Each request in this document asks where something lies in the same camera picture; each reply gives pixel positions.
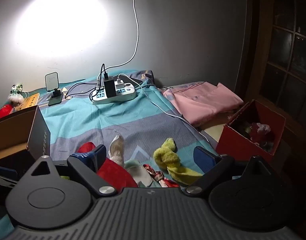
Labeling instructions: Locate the red cardboard box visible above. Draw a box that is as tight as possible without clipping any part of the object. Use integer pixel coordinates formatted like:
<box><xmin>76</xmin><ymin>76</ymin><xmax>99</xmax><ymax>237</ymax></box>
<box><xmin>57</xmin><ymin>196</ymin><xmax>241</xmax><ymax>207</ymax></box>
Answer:
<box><xmin>215</xmin><ymin>99</ymin><xmax>286</xmax><ymax>164</ymax></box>

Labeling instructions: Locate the dark cardboard box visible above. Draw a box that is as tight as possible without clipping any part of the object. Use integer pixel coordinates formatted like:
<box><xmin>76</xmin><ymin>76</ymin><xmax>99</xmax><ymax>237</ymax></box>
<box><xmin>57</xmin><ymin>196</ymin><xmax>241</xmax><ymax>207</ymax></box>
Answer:
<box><xmin>0</xmin><ymin>105</ymin><xmax>51</xmax><ymax>164</ymax></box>

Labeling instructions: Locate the folded pink cloth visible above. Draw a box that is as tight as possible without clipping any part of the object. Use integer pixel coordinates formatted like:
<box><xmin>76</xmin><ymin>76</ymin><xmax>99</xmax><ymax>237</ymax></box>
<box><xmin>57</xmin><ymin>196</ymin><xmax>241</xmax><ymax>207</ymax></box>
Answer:
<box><xmin>163</xmin><ymin>81</ymin><xmax>244</xmax><ymax>128</ymax></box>

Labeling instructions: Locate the phone stand with mirror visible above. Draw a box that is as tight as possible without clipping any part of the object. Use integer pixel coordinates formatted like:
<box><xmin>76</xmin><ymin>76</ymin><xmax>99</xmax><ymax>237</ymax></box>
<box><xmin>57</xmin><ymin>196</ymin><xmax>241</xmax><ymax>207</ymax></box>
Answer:
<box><xmin>45</xmin><ymin>72</ymin><xmax>64</xmax><ymax>107</ymax></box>

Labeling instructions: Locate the red patterned scarf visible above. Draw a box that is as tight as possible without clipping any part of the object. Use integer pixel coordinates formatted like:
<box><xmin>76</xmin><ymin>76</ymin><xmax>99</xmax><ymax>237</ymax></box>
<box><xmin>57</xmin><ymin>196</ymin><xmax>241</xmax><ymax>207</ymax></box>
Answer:
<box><xmin>143</xmin><ymin>164</ymin><xmax>181</xmax><ymax>188</ymax></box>

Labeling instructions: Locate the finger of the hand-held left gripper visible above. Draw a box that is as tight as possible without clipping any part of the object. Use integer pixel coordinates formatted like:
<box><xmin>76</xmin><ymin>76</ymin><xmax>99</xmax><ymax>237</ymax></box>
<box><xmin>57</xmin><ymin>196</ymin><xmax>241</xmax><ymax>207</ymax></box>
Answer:
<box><xmin>0</xmin><ymin>164</ymin><xmax>19</xmax><ymax>188</ymax></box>

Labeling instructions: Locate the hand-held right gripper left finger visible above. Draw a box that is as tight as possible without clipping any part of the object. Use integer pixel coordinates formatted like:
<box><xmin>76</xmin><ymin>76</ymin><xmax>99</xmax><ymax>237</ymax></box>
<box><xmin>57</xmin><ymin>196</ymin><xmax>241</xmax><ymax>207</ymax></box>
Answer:
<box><xmin>18</xmin><ymin>144</ymin><xmax>118</xmax><ymax>197</ymax></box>

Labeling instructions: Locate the pale green cloth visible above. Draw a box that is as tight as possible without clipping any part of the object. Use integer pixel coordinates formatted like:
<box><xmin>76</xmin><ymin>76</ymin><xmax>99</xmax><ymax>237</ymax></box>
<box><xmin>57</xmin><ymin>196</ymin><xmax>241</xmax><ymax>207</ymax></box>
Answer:
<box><xmin>124</xmin><ymin>159</ymin><xmax>153</xmax><ymax>188</ymax></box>

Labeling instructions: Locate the wooden window frame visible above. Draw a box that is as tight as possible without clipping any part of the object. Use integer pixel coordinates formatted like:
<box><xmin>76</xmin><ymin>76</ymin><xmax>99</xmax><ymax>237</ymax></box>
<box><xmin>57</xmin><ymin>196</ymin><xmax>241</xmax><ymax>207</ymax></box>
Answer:
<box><xmin>243</xmin><ymin>0</ymin><xmax>306</xmax><ymax>140</ymax></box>

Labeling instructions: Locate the red plush toy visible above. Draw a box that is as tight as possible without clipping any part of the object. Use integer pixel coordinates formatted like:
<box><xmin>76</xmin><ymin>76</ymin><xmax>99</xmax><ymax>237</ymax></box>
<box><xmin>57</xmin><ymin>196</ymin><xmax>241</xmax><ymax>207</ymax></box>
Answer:
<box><xmin>0</xmin><ymin>104</ymin><xmax>14</xmax><ymax>122</ymax></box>

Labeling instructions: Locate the white power cord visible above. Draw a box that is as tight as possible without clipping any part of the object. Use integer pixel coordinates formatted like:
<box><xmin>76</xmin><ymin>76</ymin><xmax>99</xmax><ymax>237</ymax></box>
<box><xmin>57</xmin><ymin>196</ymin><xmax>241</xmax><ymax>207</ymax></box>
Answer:
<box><xmin>103</xmin><ymin>0</ymin><xmax>140</xmax><ymax>72</ymax></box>

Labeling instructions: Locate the panda plush toy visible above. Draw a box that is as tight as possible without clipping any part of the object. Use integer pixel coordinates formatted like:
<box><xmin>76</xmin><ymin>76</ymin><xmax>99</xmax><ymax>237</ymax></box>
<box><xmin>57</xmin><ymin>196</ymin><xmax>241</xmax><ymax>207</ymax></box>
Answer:
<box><xmin>7</xmin><ymin>83</ymin><xmax>26</xmax><ymax>106</ymax></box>

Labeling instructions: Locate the white charging cable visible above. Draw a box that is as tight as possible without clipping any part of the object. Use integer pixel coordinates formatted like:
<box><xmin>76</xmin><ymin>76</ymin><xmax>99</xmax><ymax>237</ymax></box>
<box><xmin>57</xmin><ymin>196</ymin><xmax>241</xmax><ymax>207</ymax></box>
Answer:
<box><xmin>117</xmin><ymin>73</ymin><xmax>211</xmax><ymax>143</ymax></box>

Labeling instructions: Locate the black charger plug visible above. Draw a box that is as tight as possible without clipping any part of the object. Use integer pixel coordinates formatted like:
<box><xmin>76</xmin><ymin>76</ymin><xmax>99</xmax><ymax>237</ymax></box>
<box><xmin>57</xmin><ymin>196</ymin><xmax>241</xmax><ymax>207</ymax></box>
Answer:
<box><xmin>104</xmin><ymin>78</ymin><xmax>117</xmax><ymax>97</ymax></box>

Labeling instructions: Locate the yellow book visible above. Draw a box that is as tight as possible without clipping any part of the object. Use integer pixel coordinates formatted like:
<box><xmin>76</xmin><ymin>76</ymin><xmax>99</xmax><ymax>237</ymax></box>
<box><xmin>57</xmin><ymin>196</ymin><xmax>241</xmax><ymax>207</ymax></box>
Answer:
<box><xmin>17</xmin><ymin>92</ymin><xmax>41</xmax><ymax>111</ymax></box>

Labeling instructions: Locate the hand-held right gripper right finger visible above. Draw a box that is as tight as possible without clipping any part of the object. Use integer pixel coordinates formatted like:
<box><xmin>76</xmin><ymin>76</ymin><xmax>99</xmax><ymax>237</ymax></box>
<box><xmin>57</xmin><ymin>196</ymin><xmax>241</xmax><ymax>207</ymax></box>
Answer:
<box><xmin>184</xmin><ymin>146</ymin><xmax>278</xmax><ymax>196</ymax></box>

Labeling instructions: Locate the black cable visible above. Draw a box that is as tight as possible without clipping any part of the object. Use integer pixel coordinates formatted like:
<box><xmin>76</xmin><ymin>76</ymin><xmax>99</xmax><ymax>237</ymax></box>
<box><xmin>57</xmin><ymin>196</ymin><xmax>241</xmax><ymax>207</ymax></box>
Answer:
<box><xmin>65</xmin><ymin>64</ymin><xmax>108</xmax><ymax>100</ymax></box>

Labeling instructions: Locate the red and white cloth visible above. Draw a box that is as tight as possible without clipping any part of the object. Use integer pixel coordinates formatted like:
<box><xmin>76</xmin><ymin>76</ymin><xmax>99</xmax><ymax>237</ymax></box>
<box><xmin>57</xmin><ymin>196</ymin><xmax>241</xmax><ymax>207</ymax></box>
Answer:
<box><xmin>234</xmin><ymin>120</ymin><xmax>277</xmax><ymax>153</ymax></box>

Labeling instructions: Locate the white power strip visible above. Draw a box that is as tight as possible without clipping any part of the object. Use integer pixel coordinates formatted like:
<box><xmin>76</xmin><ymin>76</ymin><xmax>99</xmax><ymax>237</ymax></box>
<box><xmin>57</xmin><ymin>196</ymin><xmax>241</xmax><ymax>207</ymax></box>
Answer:
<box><xmin>90</xmin><ymin>80</ymin><xmax>136</xmax><ymax>105</ymax></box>

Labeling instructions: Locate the white plush toy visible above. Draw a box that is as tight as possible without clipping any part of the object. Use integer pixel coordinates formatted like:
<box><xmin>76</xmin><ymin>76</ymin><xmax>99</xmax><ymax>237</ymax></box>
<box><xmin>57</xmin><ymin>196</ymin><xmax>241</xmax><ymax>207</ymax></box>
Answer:
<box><xmin>107</xmin><ymin>129</ymin><xmax>126</xmax><ymax>167</ymax></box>

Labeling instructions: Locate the dark phone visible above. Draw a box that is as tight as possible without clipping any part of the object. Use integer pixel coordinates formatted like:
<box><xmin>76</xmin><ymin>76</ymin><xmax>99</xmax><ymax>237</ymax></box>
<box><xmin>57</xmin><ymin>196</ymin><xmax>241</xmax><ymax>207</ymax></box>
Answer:
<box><xmin>125</xmin><ymin>76</ymin><xmax>144</xmax><ymax>87</ymax></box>

